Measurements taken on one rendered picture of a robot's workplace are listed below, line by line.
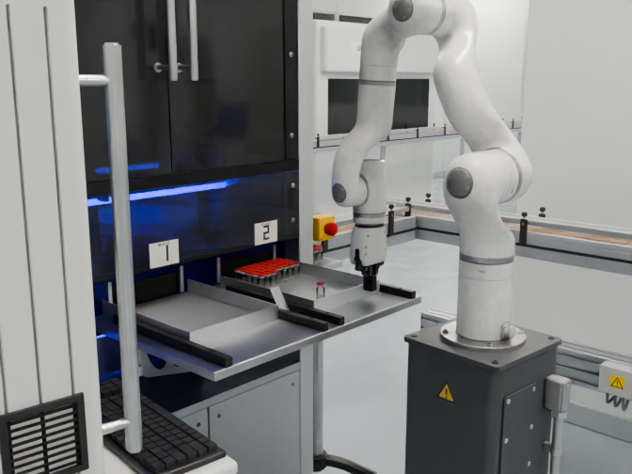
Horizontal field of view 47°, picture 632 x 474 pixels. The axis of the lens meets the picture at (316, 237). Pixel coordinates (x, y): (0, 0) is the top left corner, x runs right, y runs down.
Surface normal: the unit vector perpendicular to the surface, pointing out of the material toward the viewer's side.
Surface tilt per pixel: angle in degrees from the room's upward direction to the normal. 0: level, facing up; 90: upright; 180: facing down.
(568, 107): 90
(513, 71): 90
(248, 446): 90
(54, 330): 90
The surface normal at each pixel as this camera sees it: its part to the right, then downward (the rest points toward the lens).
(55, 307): 0.65, 0.16
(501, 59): -0.68, 0.15
